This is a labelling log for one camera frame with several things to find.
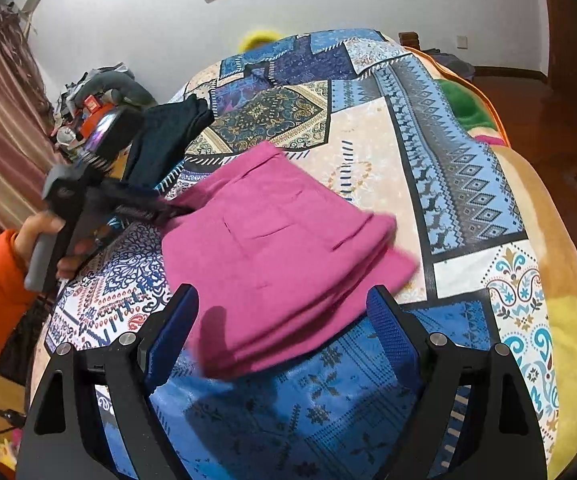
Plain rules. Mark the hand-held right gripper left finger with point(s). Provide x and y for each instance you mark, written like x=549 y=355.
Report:
x=171 y=340

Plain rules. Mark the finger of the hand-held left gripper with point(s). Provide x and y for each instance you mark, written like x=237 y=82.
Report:
x=133 y=194
x=148 y=214

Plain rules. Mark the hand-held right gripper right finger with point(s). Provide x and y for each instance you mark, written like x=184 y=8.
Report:
x=393 y=335

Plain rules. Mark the pink pants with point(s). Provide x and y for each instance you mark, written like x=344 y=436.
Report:
x=278 y=260

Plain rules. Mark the dark pants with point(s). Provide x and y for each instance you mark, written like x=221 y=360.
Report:
x=163 y=140

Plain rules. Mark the person's left hand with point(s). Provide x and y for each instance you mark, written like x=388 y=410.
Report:
x=31 y=232

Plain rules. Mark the orange box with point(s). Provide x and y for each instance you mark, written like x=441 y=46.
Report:
x=93 y=107

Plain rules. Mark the patchwork patterned bed sheet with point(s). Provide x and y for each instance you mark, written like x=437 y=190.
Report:
x=368 y=185

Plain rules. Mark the yellow fleece blanket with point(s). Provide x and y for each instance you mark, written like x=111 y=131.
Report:
x=553 y=240

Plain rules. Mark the grey backpack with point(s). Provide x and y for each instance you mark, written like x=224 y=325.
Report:
x=451 y=62

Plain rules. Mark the wooden bed post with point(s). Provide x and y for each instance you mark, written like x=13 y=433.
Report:
x=408 y=40

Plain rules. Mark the white wall socket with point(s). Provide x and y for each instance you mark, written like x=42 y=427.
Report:
x=462 y=41

